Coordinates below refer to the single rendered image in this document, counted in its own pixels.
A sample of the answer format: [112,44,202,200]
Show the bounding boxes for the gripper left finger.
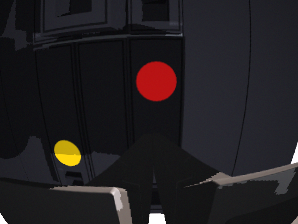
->
[0,134,154,224]

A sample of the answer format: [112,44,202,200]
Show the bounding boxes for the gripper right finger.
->
[152,133,298,224]

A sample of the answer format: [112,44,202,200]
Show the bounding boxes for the black server rack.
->
[0,0,298,186]

